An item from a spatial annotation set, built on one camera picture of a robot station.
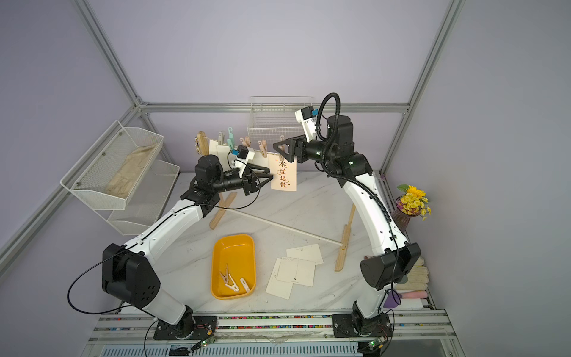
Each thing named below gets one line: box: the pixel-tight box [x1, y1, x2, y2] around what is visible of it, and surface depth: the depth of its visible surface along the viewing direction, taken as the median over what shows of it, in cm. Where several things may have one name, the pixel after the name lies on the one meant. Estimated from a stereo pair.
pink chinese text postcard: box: [268, 153, 298, 192], surface depth 73 cm
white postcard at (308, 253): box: [286, 243, 324, 266], surface depth 93 cm
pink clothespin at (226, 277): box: [218, 263, 229, 285], surface depth 85 cm
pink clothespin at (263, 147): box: [257, 139, 268, 158], surface depth 68 cm
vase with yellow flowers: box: [391, 184, 432, 233], surface depth 80 cm
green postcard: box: [276, 256, 316, 288], surface depth 88 cm
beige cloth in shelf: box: [104, 143, 157, 199], surface depth 80 cm
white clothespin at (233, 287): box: [219, 271, 240, 293], surface depth 83 cm
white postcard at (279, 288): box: [265, 257, 294, 300], surface depth 84 cm
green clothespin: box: [226, 126, 235, 150], surface depth 69 cm
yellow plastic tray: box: [211, 233, 257, 300], surface depth 87 cm
